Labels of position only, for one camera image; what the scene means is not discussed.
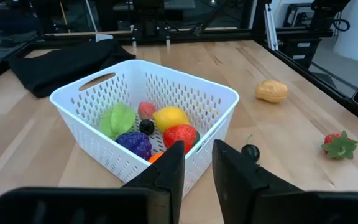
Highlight black toy blackberry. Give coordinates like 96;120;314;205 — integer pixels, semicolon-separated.
139;119;155;136

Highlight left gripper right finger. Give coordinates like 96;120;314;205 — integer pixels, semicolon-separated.
213;139;304;224

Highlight tan toy potato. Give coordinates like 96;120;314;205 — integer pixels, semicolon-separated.
255;79;290;104

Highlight black cloth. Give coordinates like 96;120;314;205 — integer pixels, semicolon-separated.
7;33;136;99

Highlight smooth plastic red strawberry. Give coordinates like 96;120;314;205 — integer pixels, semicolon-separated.
162;124;201;155

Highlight white perforated plastic basket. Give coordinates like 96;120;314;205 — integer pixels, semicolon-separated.
49;58;241;198

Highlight black box with white labels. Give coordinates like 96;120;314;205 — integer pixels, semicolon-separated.
280;37;323;69

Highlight grey equipment box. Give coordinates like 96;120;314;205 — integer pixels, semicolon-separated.
283;2;315;29

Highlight orange toy pumpkin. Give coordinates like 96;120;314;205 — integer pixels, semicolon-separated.
147;151;166;164

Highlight black aluminium table frame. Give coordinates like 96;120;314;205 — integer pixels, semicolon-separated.
0;0;358;131

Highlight black toy cherry with stem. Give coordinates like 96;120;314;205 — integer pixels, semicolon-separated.
240;134;261;163

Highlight yellow cable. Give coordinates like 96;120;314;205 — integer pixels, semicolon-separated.
59;0;71;34

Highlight red strawberry with fabric leaves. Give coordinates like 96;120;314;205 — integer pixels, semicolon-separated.
320;129;358;161

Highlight silver aluminium bar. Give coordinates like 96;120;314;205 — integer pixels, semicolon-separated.
264;2;279;51

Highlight small red toy peach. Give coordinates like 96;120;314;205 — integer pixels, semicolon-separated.
137;101;158;121

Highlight purple toy grapes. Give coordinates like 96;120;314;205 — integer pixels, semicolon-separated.
115;131;153;161

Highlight yellow toy lemon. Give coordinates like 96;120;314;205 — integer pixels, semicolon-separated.
152;106;191;134

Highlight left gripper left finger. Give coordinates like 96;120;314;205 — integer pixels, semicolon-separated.
121;139;186;224

